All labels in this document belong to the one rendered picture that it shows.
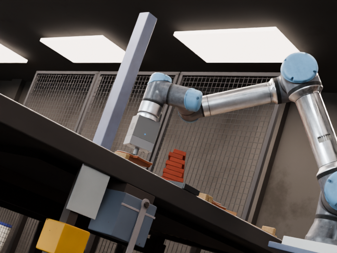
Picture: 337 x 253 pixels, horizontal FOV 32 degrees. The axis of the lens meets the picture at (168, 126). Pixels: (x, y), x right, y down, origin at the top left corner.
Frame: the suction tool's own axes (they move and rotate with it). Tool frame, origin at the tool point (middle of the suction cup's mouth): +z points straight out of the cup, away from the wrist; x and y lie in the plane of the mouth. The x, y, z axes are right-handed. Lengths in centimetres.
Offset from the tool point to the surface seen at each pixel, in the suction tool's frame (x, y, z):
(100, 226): 32.0, 13.2, 25.2
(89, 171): 39.5, 22.9, 13.6
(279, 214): -336, -280, -64
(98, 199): 37.0, 17.6, 19.2
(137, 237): 32.8, 2.2, 24.8
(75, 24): -468, -33, -205
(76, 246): 41, 20, 32
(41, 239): 37, 28, 33
